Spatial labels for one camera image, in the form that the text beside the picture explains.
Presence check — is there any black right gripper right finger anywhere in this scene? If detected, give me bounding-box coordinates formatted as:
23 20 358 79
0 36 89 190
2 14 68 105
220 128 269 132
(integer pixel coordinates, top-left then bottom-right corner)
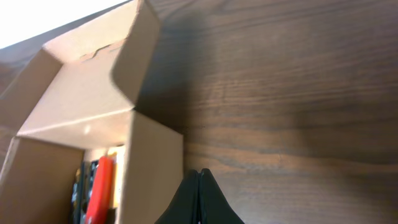
199 168 244 224

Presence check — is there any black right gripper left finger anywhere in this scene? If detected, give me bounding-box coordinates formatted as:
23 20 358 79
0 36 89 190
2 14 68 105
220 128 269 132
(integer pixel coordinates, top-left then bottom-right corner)
155 170 199 224

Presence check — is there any red and black stapler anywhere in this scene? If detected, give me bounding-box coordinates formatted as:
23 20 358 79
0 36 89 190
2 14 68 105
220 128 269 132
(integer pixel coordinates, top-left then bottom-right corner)
68 156 114 224

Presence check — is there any cardboard box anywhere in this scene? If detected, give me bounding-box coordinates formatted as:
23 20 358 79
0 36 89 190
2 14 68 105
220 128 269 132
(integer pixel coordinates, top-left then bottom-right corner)
1 1 183 223

